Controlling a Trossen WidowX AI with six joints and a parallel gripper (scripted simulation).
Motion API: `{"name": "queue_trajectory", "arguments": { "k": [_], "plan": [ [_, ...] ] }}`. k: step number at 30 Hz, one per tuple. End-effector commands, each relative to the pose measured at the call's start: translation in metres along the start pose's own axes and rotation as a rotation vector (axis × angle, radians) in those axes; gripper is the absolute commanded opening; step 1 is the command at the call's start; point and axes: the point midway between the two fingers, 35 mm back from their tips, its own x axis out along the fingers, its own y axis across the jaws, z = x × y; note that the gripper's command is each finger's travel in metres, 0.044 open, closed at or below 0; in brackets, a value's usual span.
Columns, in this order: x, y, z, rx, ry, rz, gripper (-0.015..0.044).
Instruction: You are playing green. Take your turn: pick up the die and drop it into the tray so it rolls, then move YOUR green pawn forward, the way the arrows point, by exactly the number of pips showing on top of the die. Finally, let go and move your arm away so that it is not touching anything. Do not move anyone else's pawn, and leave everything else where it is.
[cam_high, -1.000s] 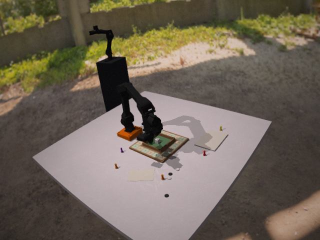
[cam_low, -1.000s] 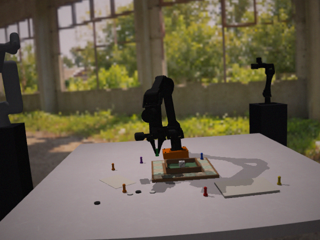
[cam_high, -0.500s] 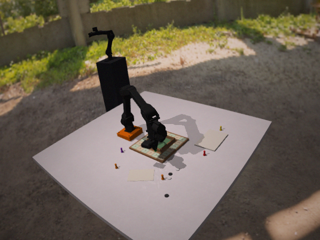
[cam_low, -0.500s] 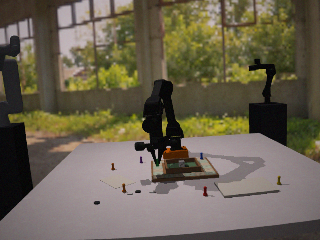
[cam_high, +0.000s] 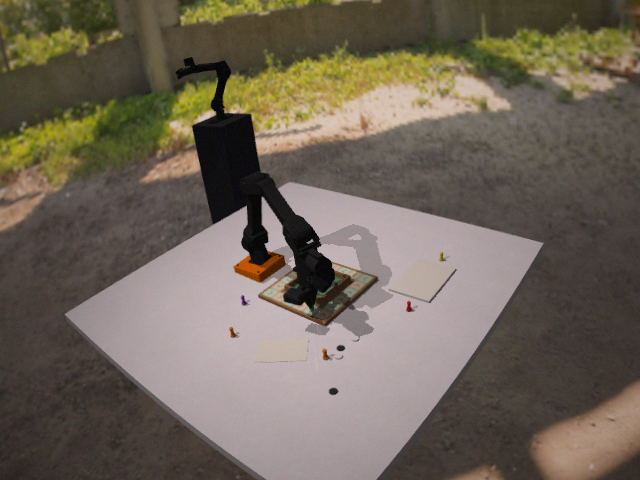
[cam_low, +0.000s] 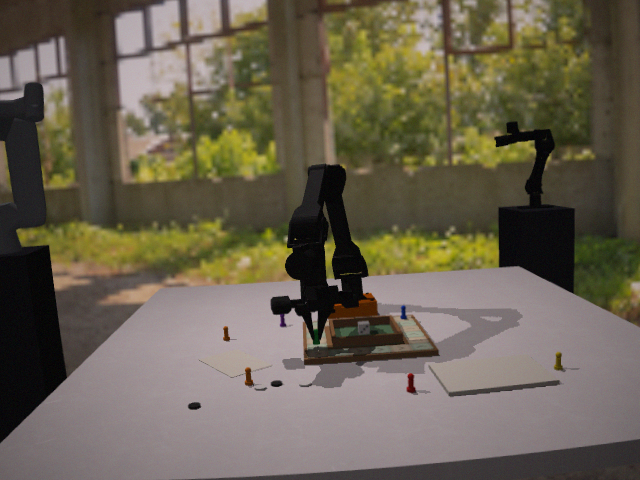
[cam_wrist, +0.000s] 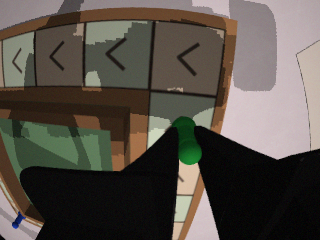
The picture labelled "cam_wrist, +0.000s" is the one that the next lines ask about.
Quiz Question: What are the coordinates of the green pawn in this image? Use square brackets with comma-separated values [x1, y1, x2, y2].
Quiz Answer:
[171, 117, 203, 165]

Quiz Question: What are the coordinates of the blue game pawn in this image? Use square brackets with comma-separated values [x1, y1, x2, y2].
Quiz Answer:
[12, 212, 25, 229]

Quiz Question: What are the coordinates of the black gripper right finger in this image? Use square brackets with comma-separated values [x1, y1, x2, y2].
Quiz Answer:
[195, 127, 320, 240]

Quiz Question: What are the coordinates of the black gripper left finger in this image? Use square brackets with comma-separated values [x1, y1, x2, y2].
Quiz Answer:
[20, 128, 180, 240]

